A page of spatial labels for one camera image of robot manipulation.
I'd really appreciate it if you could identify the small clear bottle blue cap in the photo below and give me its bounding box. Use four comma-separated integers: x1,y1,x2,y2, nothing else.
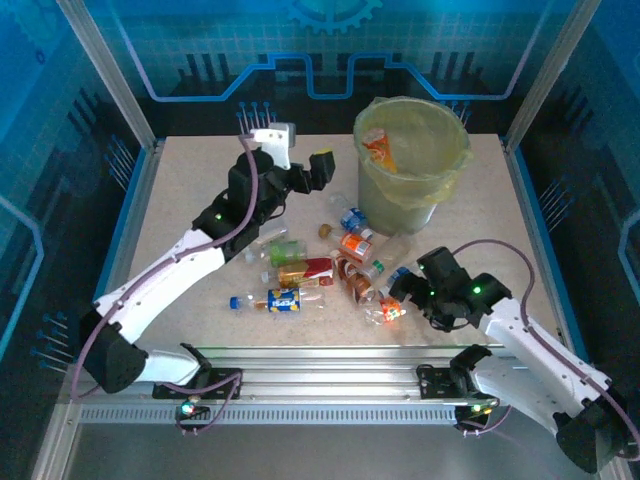
377,266,414,300

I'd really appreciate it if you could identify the clear bottle green cap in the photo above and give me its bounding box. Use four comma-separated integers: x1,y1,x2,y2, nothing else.
368,233,417,275

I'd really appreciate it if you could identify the brown cola bottle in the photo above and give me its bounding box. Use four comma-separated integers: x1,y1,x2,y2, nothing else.
334,253,377,305

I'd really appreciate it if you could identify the blue label clear water bottle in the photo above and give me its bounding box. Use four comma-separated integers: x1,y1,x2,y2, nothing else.
328,192,375,242

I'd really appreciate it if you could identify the orange printed plastic bottle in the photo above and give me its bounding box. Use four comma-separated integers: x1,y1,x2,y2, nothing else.
362,127,399,175

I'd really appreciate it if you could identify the orange label brown cap bottle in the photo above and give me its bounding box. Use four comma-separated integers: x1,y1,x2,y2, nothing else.
318,223,375,265

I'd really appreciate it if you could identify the green label clear bottle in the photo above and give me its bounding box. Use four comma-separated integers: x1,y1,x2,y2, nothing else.
243,238,308,268

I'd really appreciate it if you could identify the red gold label bottle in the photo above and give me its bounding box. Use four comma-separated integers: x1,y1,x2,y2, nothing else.
260,256,336,291

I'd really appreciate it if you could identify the Pepsi bottle blue cap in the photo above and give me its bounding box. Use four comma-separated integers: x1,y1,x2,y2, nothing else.
228,287,327,315

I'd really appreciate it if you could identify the grey metal bin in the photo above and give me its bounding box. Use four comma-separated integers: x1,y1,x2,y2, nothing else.
357,159,441,237

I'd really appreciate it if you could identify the yellow plastic bin liner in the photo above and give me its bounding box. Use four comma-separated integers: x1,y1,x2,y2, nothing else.
352,96,475,211

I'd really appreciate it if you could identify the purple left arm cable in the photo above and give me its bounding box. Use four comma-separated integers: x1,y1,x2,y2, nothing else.
69,132,261,401

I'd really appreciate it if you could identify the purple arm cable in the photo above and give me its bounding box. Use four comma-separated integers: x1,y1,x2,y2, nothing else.
69,132,261,401
449,238,640,459

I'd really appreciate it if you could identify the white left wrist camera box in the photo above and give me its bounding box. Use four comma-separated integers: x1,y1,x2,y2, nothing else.
248,122,297,171

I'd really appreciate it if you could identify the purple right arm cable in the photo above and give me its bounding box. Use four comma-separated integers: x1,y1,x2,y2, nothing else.
449,238,640,459

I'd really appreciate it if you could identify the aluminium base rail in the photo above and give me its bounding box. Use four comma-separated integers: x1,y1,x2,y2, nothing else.
59,343,601,407

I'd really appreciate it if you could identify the aluminium side frame rail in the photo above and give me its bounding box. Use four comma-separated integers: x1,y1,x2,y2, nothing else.
501,134,634,480
29,137,167,480

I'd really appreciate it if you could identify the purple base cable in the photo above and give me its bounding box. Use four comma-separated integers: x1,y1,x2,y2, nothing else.
172,372,245,437
453,403,514,439

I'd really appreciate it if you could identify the grey slotted cable duct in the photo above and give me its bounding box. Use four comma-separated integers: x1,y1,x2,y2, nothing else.
78,403,464,427

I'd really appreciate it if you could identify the aluminium frame post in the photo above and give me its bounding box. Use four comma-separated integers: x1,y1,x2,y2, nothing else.
503,0,601,146
55,0,157,151

